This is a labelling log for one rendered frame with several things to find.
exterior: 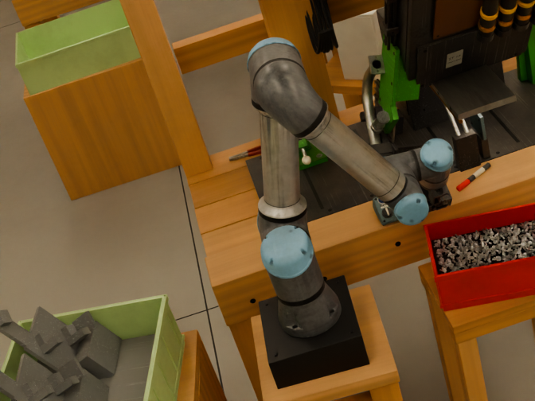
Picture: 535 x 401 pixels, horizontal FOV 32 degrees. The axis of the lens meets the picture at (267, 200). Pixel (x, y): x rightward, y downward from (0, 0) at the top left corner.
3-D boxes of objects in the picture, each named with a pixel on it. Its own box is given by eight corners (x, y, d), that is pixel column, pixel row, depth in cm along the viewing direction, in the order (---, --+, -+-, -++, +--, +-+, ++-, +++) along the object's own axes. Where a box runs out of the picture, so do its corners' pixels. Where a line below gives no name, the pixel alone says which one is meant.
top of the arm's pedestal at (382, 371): (400, 382, 217) (397, 370, 215) (267, 418, 219) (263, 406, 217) (372, 294, 244) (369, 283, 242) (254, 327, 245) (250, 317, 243)
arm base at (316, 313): (349, 321, 218) (339, 290, 213) (290, 346, 217) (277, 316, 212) (329, 284, 231) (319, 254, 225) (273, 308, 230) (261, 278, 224)
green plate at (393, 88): (419, 117, 261) (425, 46, 250) (390, 120, 260) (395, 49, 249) (405, 99, 271) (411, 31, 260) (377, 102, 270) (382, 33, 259)
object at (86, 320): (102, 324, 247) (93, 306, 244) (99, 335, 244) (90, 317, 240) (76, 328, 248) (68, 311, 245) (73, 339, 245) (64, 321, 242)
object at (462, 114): (517, 104, 245) (516, 95, 243) (458, 124, 244) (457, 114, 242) (462, 47, 277) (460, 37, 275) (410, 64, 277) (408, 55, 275)
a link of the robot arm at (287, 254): (278, 309, 214) (260, 265, 206) (271, 273, 225) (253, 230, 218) (328, 293, 213) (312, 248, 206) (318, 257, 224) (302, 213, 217)
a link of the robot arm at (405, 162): (376, 179, 212) (423, 167, 212) (365, 153, 221) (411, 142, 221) (380, 207, 217) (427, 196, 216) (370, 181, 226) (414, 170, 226)
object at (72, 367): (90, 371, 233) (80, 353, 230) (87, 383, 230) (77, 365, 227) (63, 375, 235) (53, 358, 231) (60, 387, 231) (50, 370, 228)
